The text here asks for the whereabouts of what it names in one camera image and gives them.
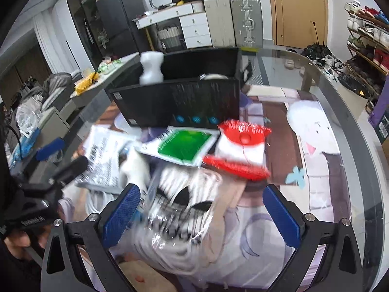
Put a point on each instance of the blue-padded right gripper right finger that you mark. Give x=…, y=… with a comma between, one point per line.
x=340, y=266

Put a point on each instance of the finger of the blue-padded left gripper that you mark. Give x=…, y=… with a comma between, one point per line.
x=50, y=149
x=70, y=172

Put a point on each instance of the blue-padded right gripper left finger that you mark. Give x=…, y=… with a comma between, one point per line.
x=62, y=266

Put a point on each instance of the white printed plastic pouch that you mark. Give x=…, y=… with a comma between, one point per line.
x=102, y=149

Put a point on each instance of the striped socks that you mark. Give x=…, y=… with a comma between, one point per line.
x=181, y=207

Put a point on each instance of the white foam block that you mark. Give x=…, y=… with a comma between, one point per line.
x=151, y=62

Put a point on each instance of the green white sachet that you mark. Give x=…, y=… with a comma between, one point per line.
x=181, y=146

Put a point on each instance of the person's left hand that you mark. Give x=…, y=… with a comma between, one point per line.
x=18, y=241

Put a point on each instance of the grey side cabinet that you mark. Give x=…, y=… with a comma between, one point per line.
x=42, y=129

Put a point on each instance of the grey sofa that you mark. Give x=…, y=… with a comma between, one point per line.
x=54, y=93

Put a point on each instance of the grey coffee table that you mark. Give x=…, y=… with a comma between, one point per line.
x=105, y=79

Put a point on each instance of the yellow bag on table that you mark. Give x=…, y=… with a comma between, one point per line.
x=85, y=83

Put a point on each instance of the anime printed table mat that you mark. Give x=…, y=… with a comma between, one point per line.
x=243, y=249

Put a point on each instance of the black refrigerator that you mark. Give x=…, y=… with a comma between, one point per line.
x=118, y=20

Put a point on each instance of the dark glass cabinet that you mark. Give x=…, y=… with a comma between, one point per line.
x=90, y=28

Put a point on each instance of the black cardboard box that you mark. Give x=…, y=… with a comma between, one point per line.
x=201, y=88

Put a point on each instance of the wicker basket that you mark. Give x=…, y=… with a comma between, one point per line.
x=171, y=38

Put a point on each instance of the red white balloon glue bag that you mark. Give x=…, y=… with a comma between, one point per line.
x=240, y=150

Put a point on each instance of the purple rolled mat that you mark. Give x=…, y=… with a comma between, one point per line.
x=381, y=105

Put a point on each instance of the white drawer desk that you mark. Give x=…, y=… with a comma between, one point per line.
x=190, y=17

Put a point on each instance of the beige suitcase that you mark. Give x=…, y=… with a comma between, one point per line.
x=220, y=22

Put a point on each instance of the black umbrella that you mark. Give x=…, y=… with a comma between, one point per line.
x=316, y=50

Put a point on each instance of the silver suitcase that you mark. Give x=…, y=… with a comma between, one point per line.
x=247, y=23

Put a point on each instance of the wooden shoe rack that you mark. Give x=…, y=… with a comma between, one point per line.
x=367, y=69

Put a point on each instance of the wooden door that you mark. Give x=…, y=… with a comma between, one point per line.
x=299, y=23

